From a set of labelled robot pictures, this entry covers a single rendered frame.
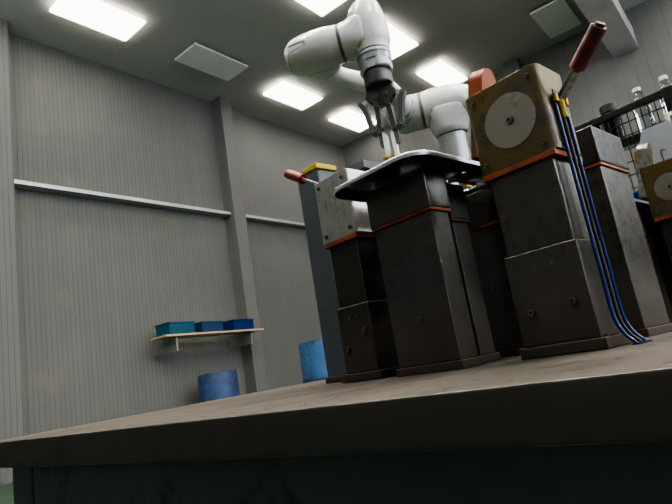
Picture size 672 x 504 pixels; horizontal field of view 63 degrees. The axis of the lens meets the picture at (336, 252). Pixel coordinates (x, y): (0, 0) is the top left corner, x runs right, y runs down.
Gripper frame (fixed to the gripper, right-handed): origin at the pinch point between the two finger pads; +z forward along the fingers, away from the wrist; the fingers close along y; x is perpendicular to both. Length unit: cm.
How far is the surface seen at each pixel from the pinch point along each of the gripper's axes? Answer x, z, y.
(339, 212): -43, 27, -1
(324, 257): -27.5, 30.3, -11.7
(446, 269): -54, 42, 17
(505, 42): 952, -523, 44
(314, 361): 329, 46, -187
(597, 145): -39, 26, 41
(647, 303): -36, 51, 42
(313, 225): -26.7, 22.8, -13.4
